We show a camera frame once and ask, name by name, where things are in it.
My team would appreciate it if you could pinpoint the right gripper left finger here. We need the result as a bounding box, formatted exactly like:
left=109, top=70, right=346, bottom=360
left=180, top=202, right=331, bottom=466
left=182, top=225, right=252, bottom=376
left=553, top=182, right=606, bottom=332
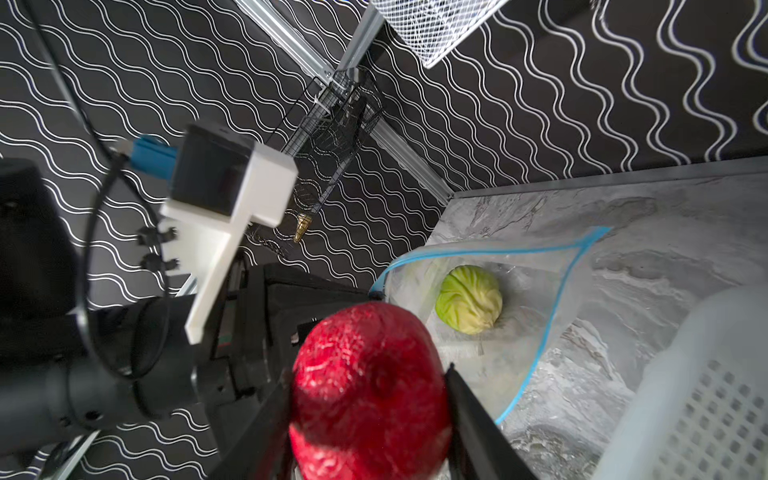
left=206, top=371, right=294, bottom=479

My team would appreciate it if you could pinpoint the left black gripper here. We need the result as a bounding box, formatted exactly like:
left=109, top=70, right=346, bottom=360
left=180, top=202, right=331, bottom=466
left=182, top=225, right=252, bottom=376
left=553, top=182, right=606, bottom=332
left=192, top=263, right=369, bottom=455

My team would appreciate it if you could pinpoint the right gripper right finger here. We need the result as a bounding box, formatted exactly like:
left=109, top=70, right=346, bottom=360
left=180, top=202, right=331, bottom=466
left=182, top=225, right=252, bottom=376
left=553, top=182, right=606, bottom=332
left=445, top=364, right=537, bottom=480

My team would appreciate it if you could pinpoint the red strawberry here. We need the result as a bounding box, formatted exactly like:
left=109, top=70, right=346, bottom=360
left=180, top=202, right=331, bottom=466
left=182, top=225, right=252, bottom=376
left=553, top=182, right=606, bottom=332
left=289, top=302, right=452, bottom=479

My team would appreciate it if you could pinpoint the clear zip top bag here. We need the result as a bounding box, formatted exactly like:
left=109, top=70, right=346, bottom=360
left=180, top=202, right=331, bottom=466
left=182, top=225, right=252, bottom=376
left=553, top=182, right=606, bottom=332
left=370, top=226, right=610, bottom=424

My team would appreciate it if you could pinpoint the green cabbage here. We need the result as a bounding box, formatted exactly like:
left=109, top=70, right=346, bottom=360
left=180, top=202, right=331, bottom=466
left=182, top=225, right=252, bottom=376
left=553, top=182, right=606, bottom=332
left=435, top=265, right=503, bottom=335

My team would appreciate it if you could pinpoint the white plastic perforated basket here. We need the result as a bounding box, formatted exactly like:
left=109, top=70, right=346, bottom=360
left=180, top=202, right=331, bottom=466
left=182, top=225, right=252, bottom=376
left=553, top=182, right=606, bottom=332
left=593, top=284, right=767, bottom=479

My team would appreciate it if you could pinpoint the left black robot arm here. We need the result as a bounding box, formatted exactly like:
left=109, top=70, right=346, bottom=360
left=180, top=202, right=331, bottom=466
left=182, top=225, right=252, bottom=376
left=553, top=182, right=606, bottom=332
left=1, top=158, right=368, bottom=455

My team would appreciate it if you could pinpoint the brass fitting in basket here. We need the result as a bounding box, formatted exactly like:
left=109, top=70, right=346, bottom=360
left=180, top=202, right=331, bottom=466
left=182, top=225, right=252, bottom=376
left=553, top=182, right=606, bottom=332
left=293, top=213, right=313, bottom=244

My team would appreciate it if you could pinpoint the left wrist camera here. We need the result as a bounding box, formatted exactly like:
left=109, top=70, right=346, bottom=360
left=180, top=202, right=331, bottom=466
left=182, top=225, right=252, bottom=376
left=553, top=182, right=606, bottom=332
left=112, top=121, right=298, bottom=345

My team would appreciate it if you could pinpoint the black wire wall basket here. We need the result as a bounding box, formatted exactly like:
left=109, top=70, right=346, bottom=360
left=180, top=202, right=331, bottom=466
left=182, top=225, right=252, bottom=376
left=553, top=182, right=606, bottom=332
left=247, top=66, right=384, bottom=255

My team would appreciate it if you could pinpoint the white wire wall basket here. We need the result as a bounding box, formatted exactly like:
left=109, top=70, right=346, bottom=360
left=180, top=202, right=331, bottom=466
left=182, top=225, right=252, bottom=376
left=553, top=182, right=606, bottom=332
left=370, top=0, right=506, bottom=69

